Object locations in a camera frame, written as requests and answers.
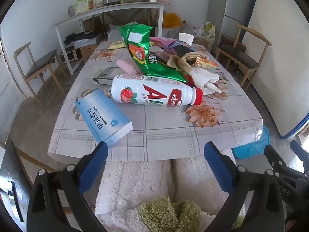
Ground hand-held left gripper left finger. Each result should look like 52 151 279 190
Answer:
26 141 109 232

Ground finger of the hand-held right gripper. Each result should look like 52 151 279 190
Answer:
290 140 309 174
264 144 290 174

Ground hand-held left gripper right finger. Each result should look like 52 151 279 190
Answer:
204 141 284 232

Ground blue plastic waste basket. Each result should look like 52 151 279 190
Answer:
232 124 270 160

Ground blue medicine box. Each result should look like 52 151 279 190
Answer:
75 88 133 148

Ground white yogurt bottle red cap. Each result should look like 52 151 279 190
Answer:
111 74 204 107

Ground green foil snack bag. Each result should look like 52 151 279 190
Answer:
118 24 190 83

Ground white fluffy towel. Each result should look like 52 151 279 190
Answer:
95 159 174 232

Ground green fluffy cloth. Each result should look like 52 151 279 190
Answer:
138 197 244 232

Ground white mattress blue edge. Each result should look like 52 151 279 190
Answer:
249 0 309 139

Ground dark open carton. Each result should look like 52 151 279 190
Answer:
93 67 121 86

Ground orange snack wrapper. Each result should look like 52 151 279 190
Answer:
193 56 218 69

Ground pink ribbed plastic piece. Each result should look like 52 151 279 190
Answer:
116 58 143 75

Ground wooden chair dark seat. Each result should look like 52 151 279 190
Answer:
215 24 272 91
13 41 67 107

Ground crumpled brown paper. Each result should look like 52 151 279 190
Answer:
166 54 194 74

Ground cardboard box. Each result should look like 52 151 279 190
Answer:
74 39 99 61

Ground dark snack package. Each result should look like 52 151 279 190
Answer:
148 45 201 68

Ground yellow-green snack packet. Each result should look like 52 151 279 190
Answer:
108 41 126 50

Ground black bag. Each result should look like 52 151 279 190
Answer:
64 32 97 45

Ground white paper cup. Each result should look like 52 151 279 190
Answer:
179 32 194 46

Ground white plastic bag green print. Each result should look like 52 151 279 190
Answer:
193 22 216 38

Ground pink plastic bag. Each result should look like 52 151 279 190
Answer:
150 37 179 49

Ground yellow plastic bag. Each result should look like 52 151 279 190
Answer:
163 12 181 28

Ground grey refrigerator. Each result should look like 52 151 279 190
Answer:
206 0 256 37

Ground green packet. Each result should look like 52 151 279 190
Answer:
77 0 90 14

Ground white side table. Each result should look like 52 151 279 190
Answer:
51 1 171 75

